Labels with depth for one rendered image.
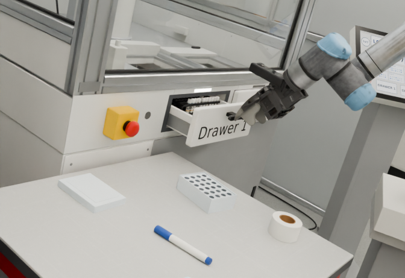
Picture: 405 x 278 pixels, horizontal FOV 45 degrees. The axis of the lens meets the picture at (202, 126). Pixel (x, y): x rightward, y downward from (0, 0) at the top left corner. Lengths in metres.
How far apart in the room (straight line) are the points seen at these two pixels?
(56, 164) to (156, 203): 0.26
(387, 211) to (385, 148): 0.98
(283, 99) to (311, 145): 1.88
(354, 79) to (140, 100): 0.54
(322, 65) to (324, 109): 1.88
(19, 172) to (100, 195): 0.34
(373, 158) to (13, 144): 1.53
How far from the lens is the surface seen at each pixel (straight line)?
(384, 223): 1.36
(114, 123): 1.20
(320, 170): 3.17
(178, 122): 1.37
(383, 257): 1.49
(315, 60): 1.24
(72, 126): 1.17
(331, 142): 3.11
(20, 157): 1.35
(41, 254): 0.92
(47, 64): 1.22
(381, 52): 1.37
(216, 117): 1.38
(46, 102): 1.23
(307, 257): 1.12
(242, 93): 1.62
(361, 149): 2.26
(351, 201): 2.35
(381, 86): 2.10
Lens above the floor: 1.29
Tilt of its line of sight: 18 degrees down
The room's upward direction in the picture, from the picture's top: 15 degrees clockwise
